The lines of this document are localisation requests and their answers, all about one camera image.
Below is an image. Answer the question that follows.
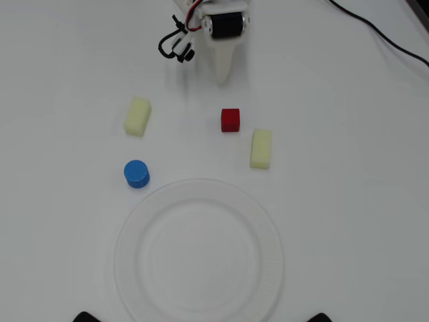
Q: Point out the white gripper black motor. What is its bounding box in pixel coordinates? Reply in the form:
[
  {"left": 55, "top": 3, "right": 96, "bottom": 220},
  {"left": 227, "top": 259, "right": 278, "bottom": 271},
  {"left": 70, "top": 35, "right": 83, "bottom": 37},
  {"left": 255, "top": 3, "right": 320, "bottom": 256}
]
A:
[{"left": 200, "top": 0, "right": 252, "bottom": 86}]

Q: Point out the red cube block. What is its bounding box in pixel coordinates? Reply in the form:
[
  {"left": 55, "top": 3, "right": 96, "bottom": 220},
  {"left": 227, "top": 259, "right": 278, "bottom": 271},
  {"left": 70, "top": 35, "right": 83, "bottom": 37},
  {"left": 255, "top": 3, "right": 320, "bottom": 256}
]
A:
[{"left": 221, "top": 107, "right": 241, "bottom": 133}]

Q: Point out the pale yellow foam block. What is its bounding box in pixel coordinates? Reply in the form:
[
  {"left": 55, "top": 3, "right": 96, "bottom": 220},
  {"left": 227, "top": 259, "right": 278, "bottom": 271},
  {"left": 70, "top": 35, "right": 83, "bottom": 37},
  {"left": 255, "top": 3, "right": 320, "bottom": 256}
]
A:
[
  {"left": 249, "top": 128, "right": 273, "bottom": 170},
  {"left": 123, "top": 96, "right": 152, "bottom": 137}
]

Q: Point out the blue cylinder block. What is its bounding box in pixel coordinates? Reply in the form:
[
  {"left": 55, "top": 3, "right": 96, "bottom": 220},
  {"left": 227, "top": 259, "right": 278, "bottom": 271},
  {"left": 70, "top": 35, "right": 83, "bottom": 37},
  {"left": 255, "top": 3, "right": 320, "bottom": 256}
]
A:
[{"left": 123, "top": 159, "right": 151, "bottom": 190}]

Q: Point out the white round plate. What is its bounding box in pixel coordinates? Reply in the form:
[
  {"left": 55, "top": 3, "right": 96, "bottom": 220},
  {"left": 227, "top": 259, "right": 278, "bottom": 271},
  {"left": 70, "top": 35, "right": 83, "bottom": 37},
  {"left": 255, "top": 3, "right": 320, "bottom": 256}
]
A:
[{"left": 113, "top": 177, "right": 285, "bottom": 322}]

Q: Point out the black table edge strip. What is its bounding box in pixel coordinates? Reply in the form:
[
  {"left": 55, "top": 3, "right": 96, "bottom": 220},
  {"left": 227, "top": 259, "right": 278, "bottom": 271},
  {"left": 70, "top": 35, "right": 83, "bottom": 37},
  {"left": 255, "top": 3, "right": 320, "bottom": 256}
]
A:
[{"left": 414, "top": 0, "right": 429, "bottom": 33}]

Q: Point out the white mounted wrist camera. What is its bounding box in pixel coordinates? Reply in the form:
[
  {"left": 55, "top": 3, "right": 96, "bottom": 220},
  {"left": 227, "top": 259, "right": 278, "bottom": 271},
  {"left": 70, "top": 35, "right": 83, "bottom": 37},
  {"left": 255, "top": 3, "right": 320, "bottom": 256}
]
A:
[{"left": 170, "top": 28, "right": 196, "bottom": 63}]

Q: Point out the red white black servo wire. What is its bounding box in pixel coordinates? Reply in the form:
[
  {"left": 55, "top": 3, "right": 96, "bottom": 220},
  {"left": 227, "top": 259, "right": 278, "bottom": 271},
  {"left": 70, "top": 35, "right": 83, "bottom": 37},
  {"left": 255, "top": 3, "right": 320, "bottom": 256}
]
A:
[{"left": 183, "top": 0, "right": 206, "bottom": 33}]

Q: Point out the long black table cable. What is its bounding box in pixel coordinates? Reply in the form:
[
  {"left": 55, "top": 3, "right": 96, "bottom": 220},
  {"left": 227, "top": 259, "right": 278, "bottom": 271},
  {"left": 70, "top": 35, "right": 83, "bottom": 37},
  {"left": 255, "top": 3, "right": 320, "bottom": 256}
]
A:
[{"left": 326, "top": 0, "right": 429, "bottom": 68}]

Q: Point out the black camera stand foot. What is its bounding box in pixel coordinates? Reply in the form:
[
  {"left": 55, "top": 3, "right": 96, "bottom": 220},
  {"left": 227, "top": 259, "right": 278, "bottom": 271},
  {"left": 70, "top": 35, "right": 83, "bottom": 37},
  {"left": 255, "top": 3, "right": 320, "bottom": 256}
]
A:
[
  {"left": 307, "top": 312, "right": 338, "bottom": 322},
  {"left": 72, "top": 311, "right": 102, "bottom": 322}
]

